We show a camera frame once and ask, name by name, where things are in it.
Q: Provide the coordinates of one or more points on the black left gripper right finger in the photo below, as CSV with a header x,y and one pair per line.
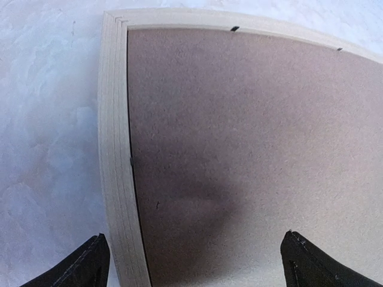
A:
x,y
307,265

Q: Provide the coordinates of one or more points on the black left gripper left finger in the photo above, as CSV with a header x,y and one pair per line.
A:
x,y
88,265

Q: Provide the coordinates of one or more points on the light wooden picture frame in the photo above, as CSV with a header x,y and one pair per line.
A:
x,y
116,170

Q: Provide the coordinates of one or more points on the brown hardboard backing panel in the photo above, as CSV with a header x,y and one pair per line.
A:
x,y
238,138

